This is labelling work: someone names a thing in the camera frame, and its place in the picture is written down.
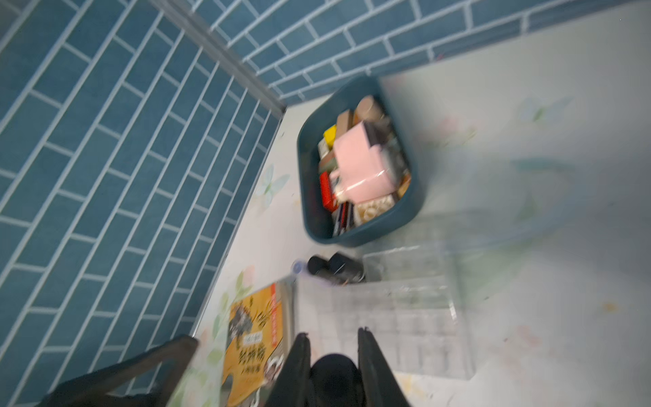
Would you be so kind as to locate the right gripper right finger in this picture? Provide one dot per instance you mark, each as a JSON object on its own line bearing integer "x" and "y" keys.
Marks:
{"x": 380, "y": 385}

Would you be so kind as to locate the pink box in bin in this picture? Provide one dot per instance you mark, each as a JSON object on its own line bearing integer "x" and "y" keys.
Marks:
{"x": 365, "y": 169}

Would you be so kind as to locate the clear acrylic lipstick organizer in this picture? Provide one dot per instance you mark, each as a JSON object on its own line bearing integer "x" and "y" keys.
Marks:
{"x": 410, "y": 300}

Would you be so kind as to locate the yellow illustrated book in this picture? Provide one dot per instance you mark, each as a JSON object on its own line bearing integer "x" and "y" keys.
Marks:
{"x": 260, "y": 334}

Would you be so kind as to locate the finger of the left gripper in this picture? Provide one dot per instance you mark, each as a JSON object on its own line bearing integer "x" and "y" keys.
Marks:
{"x": 95, "y": 389}

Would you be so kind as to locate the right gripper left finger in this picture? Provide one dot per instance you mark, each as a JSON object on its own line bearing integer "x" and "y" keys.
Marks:
{"x": 291, "y": 386}

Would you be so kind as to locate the purple lipstick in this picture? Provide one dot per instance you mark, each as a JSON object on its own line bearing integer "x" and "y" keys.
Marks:
{"x": 299, "y": 267}

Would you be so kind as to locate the teal plastic bin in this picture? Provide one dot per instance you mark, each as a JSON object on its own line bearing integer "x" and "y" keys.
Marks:
{"x": 328, "y": 220}

